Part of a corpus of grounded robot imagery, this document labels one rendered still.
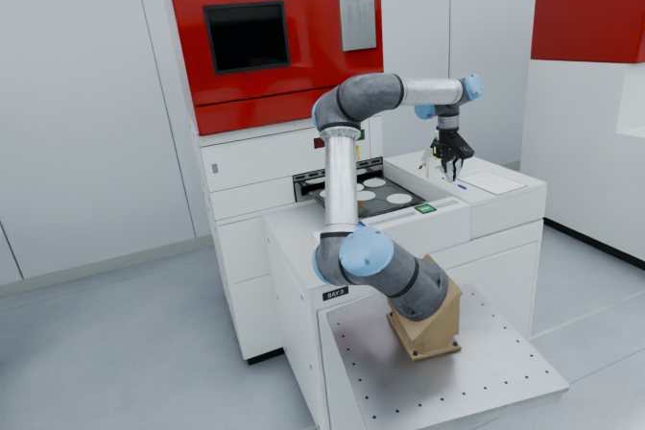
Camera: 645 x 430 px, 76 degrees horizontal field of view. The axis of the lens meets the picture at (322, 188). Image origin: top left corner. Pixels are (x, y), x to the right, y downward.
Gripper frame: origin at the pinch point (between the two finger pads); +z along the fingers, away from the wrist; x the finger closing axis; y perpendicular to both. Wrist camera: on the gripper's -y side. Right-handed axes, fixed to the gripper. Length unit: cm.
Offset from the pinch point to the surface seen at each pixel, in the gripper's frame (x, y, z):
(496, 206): -7.6, -13.9, 8.0
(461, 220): 7.7, -13.8, 8.7
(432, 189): 3.5, 8.4, 5.6
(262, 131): 57, 49, -22
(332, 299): 58, -13, 22
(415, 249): 26.4, -13.6, 14.0
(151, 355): 133, 87, 94
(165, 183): 107, 198, 35
